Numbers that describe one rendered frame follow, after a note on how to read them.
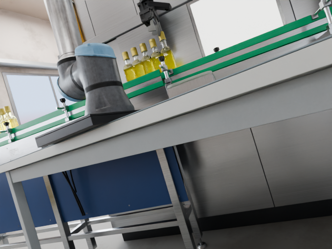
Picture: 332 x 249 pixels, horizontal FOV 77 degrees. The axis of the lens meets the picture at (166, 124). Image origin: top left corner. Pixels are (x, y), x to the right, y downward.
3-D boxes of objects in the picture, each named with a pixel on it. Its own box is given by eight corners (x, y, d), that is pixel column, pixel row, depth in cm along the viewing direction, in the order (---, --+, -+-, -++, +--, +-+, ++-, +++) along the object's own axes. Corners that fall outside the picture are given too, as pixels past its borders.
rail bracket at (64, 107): (73, 120, 115) (66, 97, 115) (63, 121, 108) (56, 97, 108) (68, 122, 116) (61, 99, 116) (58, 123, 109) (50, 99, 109)
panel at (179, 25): (287, 31, 106) (267, -33, 106) (288, 28, 103) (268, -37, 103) (134, 90, 134) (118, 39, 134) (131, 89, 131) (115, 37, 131)
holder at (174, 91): (222, 98, 98) (217, 81, 98) (218, 95, 72) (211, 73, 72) (187, 108, 103) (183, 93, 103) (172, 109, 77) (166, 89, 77)
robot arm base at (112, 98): (101, 115, 54) (92, 78, 54) (77, 127, 64) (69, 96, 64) (145, 109, 65) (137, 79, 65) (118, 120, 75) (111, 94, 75)
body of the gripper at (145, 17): (147, 28, 116) (141, 7, 116) (161, 21, 113) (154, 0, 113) (142, 22, 108) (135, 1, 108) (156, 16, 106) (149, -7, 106)
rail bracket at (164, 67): (177, 84, 105) (170, 60, 105) (168, 80, 89) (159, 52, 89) (172, 86, 106) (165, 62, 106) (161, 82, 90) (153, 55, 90)
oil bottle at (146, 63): (163, 92, 115) (152, 55, 115) (160, 91, 110) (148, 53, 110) (154, 96, 117) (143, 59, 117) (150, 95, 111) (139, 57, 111)
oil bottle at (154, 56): (173, 89, 113) (161, 51, 113) (170, 88, 108) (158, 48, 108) (164, 92, 115) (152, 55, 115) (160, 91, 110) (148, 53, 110)
